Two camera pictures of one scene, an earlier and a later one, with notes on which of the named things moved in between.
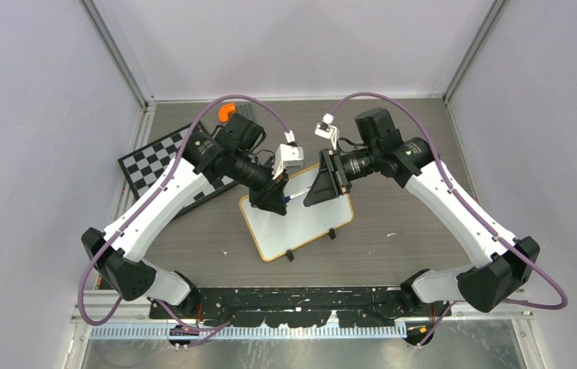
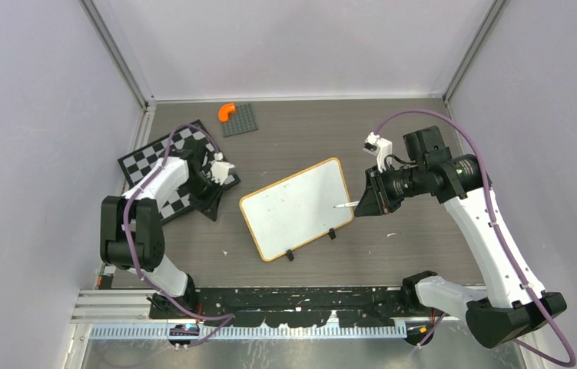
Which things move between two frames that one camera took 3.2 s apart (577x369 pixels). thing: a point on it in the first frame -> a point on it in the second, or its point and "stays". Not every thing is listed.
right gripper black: x=329 y=183 -> x=376 y=199
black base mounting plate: x=300 y=307 stays
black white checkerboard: x=144 y=168 stays
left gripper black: x=270 y=195 -> x=209 y=206
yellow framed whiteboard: x=275 y=234 stays
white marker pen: x=300 y=193 -> x=347 y=204
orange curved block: x=225 y=111 stays
